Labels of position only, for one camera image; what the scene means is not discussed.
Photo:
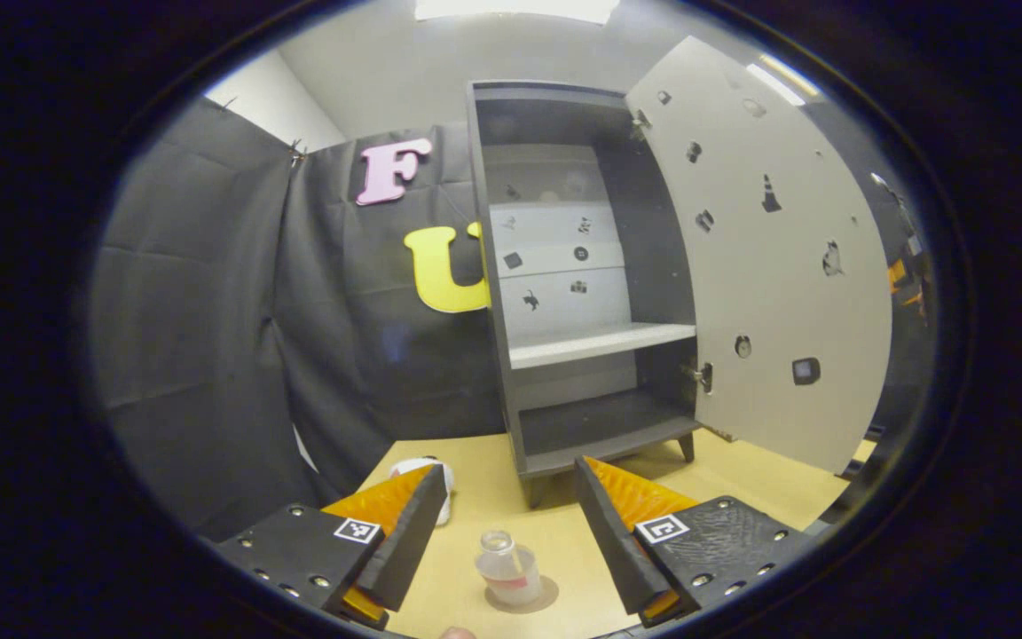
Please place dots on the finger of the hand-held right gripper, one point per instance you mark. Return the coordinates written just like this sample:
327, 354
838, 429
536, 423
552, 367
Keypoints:
900, 273

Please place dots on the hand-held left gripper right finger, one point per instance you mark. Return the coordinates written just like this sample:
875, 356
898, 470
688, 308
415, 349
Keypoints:
613, 546

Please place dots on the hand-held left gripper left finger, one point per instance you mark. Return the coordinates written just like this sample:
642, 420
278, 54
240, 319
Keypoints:
409, 550

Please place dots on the round brown coaster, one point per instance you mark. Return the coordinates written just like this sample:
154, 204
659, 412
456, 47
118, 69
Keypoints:
549, 593

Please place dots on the clear plastic bottle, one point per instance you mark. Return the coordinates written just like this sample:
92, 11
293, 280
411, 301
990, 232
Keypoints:
508, 577

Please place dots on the metal door hinge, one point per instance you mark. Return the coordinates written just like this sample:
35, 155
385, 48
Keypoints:
640, 120
703, 377

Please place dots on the white cabinet shelf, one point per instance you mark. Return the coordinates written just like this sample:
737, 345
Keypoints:
600, 344

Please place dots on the white plush toy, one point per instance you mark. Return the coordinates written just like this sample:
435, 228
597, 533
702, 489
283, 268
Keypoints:
446, 497

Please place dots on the narrow ceiling light panel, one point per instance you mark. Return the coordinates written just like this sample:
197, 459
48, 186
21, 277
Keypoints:
782, 80

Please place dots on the black backdrop cloth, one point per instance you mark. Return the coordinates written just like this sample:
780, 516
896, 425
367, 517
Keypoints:
209, 311

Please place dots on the large ceiling light panel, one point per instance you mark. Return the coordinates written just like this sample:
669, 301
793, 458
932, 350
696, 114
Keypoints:
511, 9

